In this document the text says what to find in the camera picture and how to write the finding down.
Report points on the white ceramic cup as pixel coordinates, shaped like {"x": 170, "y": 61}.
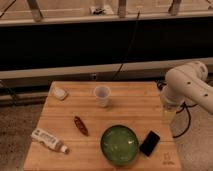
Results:
{"x": 102, "y": 94}

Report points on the small white soap bar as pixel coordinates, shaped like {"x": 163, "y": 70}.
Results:
{"x": 59, "y": 93}

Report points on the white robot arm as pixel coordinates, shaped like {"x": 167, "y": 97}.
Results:
{"x": 186, "y": 81}

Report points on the green bowl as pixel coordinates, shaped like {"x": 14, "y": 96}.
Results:
{"x": 119, "y": 145}

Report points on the white tube bottle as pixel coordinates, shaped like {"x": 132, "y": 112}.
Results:
{"x": 49, "y": 141}

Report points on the black smartphone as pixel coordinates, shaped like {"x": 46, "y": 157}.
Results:
{"x": 149, "y": 144}

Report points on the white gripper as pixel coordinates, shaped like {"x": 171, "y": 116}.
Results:
{"x": 168, "y": 114}

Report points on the dark red chili pepper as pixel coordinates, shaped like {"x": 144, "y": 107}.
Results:
{"x": 81, "y": 126}

